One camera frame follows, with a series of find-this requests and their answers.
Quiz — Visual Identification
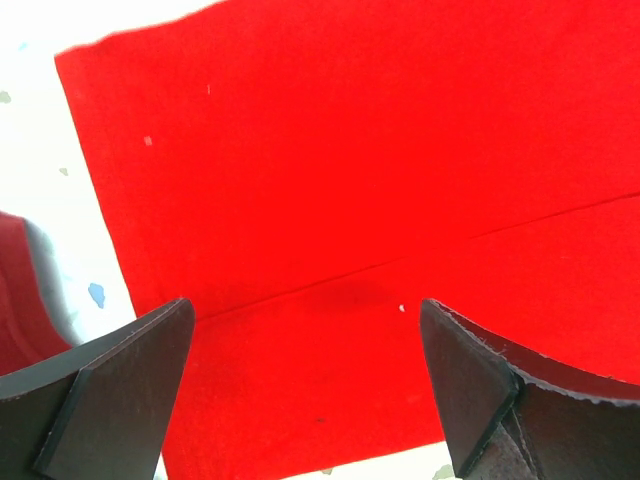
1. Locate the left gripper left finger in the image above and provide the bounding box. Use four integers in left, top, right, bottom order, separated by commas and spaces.
1, 298, 195, 480

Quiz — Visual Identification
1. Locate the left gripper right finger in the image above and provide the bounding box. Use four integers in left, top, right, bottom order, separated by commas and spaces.
420, 300, 639, 479

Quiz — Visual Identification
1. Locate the bright red t-shirt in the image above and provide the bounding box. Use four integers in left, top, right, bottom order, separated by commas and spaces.
55, 1, 639, 479

